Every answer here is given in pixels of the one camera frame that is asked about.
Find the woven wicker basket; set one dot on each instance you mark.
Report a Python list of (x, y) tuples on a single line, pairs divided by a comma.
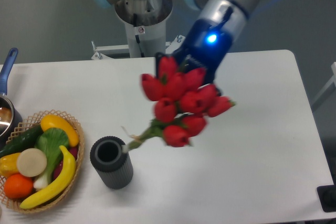
[(22, 127)]

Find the red tulip bouquet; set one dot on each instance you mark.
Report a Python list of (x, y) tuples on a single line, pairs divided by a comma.
[(182, 103)]

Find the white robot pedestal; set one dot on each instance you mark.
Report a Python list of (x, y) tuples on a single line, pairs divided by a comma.
[(145, 28)]

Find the green bok choy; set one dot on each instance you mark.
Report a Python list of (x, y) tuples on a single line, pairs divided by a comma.
[(49, 143)]

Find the dark red vegetable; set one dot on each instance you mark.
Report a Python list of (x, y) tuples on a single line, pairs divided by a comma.
[(58, 169)]

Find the green cucumber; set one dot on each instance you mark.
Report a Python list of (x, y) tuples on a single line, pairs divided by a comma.
[(23, 141)]

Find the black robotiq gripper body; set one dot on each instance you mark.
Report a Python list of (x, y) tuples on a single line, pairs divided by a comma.
[(205, 46)]

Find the grey ribbed vase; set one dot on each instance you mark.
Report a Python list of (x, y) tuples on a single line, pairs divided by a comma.
[(112, 164)]

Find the yellow bell pepper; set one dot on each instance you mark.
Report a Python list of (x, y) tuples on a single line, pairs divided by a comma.
[(8, 165)]

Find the steel pot blue handle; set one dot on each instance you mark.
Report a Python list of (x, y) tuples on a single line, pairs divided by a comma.
[(10, 117)]

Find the white frame at right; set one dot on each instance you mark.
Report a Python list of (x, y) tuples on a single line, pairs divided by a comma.
[(325, 91)]

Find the black device at edge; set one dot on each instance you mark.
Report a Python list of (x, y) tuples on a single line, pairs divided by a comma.
[(327, 197)]

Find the beige round disc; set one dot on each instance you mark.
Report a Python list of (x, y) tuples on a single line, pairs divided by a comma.
[(31, 162)]

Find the orange fruit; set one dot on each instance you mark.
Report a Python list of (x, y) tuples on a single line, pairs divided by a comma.
[(18, 186)]

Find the yellow banana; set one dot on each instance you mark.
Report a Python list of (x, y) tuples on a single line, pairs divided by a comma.
[(57, 186)]

